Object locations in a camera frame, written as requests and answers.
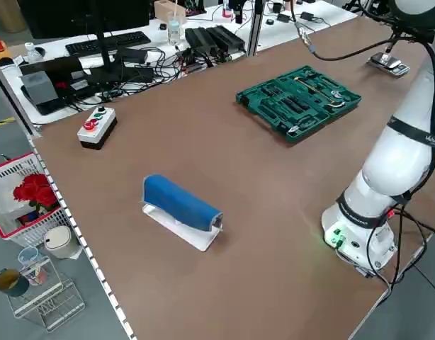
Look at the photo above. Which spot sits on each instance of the black power brick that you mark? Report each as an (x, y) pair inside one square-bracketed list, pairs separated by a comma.
[(226, 38), (200, 40)]

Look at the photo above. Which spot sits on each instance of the small black power adapter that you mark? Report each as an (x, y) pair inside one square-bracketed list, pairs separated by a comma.
[(306, 16), (283, 17)]

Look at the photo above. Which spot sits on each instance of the slotted aluminium table rail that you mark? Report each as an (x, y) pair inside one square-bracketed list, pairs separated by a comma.
[(84, 246)]

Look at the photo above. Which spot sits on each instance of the brown cardboard box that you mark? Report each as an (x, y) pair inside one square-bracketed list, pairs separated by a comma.
[(169, 8)]

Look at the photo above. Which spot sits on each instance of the silver adjustable wrench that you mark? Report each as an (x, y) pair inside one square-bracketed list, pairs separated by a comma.
[(335, 94)]

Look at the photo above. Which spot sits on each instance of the silver jawed pliers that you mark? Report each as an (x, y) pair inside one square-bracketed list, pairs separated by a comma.
[(295, 129)]

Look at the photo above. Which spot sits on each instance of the black keyboard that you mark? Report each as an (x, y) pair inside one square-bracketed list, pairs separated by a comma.
[(107, 42)]

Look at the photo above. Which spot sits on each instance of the small clear bottle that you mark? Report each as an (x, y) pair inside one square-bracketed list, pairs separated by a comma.
[(31, 53)]

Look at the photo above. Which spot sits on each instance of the red artificial flowers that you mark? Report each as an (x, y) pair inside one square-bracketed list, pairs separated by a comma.
[(37, 189)]

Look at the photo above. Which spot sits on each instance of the white desk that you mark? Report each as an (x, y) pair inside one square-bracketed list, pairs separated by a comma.
[(331, 14)]

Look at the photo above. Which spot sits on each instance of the clear plastic jug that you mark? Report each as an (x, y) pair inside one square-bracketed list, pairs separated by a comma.
[(28, 256)]

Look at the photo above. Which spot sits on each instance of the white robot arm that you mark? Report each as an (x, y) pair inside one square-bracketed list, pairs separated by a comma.
[(391, 166)]

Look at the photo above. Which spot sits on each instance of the black digital kitchen scale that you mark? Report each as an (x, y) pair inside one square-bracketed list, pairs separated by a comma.
[(398, 69)]

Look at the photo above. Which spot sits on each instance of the aluminium frame post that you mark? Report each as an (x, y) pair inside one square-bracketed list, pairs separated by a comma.
[(12, 102), (255, 28)]

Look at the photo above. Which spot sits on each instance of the small white trash bin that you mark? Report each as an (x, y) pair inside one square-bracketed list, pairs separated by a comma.
[(60, 242)]

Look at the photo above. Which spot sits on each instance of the pink bottle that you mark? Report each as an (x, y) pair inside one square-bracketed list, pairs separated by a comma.
[(226, 10)]

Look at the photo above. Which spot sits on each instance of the dark green cup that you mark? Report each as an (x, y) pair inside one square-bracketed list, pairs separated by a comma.
[(17, 288)]

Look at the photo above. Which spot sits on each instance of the grey box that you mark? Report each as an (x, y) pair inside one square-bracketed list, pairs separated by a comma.
[(38, 88)]

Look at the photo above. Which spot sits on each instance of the green plastic toolbox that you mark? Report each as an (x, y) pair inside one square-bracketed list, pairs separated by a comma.
[(309, 136)]

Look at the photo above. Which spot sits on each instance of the black flat box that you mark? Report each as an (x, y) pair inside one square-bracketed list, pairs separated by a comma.
[(51, 66)]

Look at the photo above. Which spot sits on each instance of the white towel stand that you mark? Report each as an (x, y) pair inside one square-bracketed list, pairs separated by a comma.
[(192, 239)]

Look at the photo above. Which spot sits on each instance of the tall clear water bottle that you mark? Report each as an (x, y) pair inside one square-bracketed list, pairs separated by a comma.
[(175, 30)]

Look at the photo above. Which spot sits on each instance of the red and white shopping basket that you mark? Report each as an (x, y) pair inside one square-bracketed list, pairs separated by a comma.
[(12, 170)]

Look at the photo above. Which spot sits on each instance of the black monitor stand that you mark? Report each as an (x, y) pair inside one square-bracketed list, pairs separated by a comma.
[(104, 53)]

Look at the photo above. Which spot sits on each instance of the small clear measuring cup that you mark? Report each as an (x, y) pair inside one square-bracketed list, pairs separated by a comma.
[(385, 60)]

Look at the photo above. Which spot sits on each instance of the white three-button control box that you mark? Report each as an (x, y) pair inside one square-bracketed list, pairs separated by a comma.
[(97, 131)]

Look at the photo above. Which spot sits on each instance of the black computer monitor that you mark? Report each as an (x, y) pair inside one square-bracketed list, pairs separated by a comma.
[(79, 17)]

